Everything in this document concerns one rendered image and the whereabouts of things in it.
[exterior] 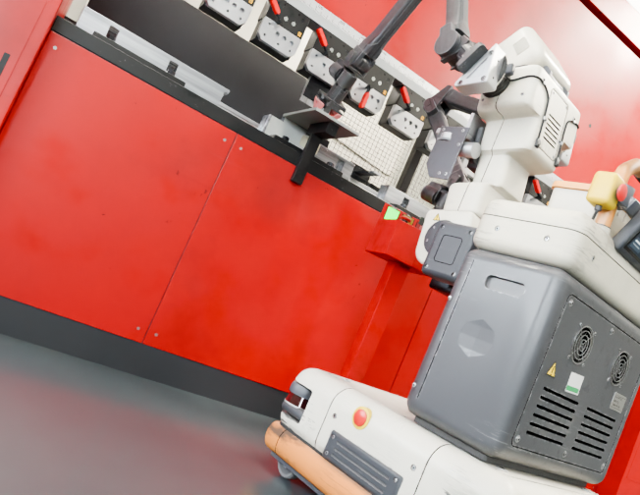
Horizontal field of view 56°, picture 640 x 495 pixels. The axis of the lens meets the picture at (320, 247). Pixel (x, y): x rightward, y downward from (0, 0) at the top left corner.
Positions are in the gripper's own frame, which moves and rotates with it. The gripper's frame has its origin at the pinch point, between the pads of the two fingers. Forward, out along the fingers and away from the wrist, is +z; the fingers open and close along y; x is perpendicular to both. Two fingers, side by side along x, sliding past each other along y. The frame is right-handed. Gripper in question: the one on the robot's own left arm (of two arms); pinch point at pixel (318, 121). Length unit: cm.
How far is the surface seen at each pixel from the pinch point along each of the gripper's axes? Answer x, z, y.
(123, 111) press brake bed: 17, 25, 59
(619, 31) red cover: -56, -102, -122
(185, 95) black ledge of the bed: 10.8, 13.4, 45.2
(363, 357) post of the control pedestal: 57, 47, -36
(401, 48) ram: -25.7, -36.4, -21.8
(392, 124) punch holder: -12.9, -12.1, -31.1
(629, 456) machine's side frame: 43, 49, -215
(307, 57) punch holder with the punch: -15.8, -14.5, 10.7
